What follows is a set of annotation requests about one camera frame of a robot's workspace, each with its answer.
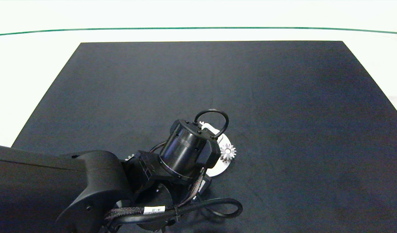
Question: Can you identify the round white plate with pins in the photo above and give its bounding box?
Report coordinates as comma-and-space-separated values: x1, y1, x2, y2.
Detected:
203, 125, 234, 177

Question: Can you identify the dark rectangular mat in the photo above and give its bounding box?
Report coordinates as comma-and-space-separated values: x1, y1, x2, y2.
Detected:
0, 41, 397, 233

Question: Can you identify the smooth black cable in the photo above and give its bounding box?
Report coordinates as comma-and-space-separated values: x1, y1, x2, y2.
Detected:
113, 198, 243, 227

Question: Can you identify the boxy shiny wrist camera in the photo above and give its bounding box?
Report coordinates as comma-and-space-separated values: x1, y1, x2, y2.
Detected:
200, 125, 223, 143

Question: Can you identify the black camera cable loop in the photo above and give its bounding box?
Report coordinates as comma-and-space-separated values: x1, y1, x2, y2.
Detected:
194, 109, 229, 139

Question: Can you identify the braided black cable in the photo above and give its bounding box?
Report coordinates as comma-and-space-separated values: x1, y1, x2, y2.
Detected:
105, 168, 207, 222

